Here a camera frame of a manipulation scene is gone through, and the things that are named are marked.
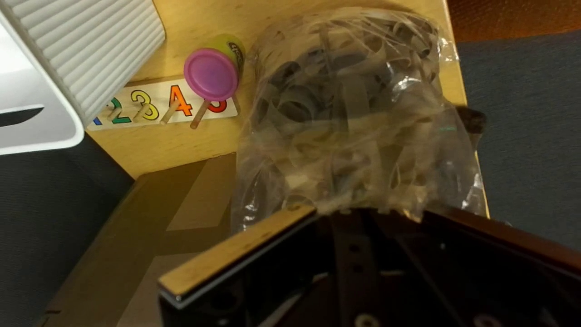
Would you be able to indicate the yellow play-dough tub pink lid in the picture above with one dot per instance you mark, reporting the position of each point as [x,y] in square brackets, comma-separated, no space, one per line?
[212,71]

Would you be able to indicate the cardboard box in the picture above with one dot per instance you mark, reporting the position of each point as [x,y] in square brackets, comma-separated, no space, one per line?
[167,218]

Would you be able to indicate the wooden number puzzle board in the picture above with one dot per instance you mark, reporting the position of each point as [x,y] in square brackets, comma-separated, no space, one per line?
[149,104]

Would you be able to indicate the white plastic bin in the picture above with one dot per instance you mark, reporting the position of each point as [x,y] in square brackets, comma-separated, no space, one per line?
[62,60]

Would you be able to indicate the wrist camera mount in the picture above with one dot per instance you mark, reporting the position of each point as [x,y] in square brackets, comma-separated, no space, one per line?
[368,269]

